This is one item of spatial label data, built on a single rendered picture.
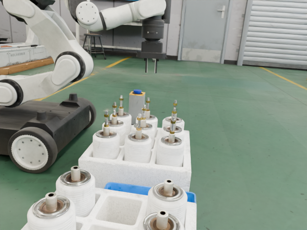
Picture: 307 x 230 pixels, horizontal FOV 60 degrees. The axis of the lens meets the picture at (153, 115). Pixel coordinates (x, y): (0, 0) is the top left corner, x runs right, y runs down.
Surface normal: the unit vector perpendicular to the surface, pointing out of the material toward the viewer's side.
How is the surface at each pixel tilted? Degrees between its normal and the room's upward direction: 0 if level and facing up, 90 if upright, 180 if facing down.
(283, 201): 0
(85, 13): 82
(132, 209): 90
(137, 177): 90
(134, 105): 90
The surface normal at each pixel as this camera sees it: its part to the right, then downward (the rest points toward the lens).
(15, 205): 0.07, -0.95
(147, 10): 0.28, 0.32
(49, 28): 0.07, 0.64
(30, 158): -0.11, 0.30
